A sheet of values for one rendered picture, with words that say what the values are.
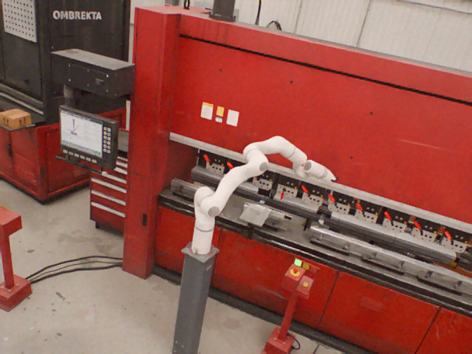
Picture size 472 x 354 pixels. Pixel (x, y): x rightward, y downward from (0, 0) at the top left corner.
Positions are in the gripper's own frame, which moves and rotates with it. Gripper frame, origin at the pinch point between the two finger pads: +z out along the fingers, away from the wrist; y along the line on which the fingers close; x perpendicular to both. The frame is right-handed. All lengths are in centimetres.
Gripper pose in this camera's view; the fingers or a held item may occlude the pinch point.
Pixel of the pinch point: (335, 178)
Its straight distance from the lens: 284.8
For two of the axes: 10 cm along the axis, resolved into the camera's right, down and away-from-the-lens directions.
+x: 6.1, -6.9, -4.0
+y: 3.4, 6.8, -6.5
